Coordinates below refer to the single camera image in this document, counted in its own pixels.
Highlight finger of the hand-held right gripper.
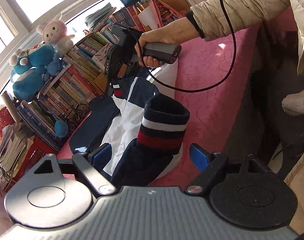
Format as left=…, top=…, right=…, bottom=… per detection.
left=121, top=64, right=143, bottom=78
left=103, top=76, right=116, bottom=99

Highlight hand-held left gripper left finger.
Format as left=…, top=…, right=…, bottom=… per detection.
left=25, top=143, right=117, bottom=197

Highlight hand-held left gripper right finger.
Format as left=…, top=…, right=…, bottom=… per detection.
left=186, top=143, right=277, bottom=194

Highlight navy white jacket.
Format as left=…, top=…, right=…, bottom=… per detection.
left=68, top=60, right=191, bottom=187

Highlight person's right forearm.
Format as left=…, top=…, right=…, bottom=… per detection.
left=189, top=0, right=296, bottom=37

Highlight person's right hand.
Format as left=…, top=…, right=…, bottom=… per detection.
left=133, top=19, right=195, bottom=68

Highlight white box with pencil print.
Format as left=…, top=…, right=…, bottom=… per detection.
left=91, top=44, right=110, bottom=67

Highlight pink colourful toy box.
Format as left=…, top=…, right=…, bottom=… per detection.
left=148, top=0, right=187, bottom=29

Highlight black wristband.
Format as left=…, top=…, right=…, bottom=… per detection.
left=185, top=10, right=205, bottom=39

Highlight miniature bicycle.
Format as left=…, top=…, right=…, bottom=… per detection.
left=58, top=102, right=89, bottom=134

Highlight row of green white books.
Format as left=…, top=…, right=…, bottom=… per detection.
left=63, top=30, right=111, bottom=80

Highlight row of colourful books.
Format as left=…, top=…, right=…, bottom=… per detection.
left=17, top=64, right=99, bottom=152

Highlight blue round plush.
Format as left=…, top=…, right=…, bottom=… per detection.
left=54, top=120, right=69, bottom=138

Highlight row of blue red books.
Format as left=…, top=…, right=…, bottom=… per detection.
left=99, top=5, right=149, bottom=45

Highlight pink printed table cover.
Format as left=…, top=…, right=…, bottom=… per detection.
left=56, top=6, right=300, bottom=195

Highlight small blue rabbit plush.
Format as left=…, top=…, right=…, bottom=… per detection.
left=45, top=52, right=68, bottom=77

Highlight stack of light blue folders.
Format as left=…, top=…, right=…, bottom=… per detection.
left=84, top=3, right=117, bottom=28

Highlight large red plastic crate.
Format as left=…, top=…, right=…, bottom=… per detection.
left=2, top=135, right=60, bottom=193

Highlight pink white rabbit plush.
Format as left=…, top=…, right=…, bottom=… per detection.
left=36, top=13, right=76, bottom=56

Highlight blue cat plush toy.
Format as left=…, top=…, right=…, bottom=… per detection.
left=9, top=44, right=56, bottom=80

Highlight large blue plush toy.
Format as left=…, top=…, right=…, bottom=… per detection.
left=12, top=67, right=47, bottom=103

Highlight stack of papers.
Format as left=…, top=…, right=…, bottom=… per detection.
left=0, top=122, right=37, bottom=183

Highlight person's legs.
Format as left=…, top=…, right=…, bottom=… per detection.
left=252, top=25, right=304, bottom=174

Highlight grey flat board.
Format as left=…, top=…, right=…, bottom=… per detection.
left=2, top=91, right=21, bottom=123

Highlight small red plastic basket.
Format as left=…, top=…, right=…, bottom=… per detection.
left=0, top=106, right=16, bottom=140

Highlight beige cloth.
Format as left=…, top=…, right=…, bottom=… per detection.
left=283, top=142, right=304, bottom=233

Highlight grey fleece cloth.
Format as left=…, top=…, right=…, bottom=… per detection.
left=281, top=85, right=304, bottom=117

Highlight person's torso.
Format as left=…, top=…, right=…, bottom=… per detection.
left=284, top=0, right=304, bottom=77

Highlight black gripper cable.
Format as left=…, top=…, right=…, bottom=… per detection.
left=143, top=0, right=237, bottom=93

